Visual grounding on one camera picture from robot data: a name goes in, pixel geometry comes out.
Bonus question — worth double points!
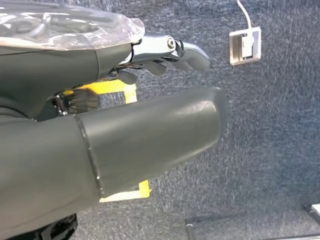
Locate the white floor cable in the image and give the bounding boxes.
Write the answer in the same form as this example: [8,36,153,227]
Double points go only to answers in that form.
[235,0,254,49]

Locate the yellow floor tape mark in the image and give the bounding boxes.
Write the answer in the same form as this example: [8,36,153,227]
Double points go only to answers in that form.
[62,79,152,204]

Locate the steel floor socket box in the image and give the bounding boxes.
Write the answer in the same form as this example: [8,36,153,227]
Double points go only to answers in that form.
[229,26,262,66]

